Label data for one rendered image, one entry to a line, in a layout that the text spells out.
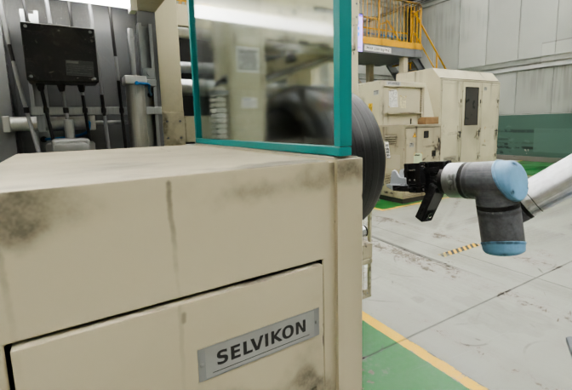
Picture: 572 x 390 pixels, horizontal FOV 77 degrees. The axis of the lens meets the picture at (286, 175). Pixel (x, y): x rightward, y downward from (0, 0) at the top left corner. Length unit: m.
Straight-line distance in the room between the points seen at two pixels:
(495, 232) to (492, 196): 0.08
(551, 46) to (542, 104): 1.62
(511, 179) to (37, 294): 0.84
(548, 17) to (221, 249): 13.27
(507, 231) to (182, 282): 0.75
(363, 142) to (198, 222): 0.89
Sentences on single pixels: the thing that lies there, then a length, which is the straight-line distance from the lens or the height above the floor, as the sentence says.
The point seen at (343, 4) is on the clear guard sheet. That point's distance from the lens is 0.46.
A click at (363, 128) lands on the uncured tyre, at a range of 1.21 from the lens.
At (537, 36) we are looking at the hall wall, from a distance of 13.50.
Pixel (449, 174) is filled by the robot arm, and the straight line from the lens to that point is 0.97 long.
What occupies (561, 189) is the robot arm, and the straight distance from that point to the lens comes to 1.07.
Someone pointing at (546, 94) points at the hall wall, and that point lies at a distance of 13.17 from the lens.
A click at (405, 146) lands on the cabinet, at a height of 0.91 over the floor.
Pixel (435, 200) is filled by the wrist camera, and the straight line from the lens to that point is 1.04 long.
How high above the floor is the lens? 1.31
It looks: 8 degrees down
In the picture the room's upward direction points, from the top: 2 degrees counter-clockwise
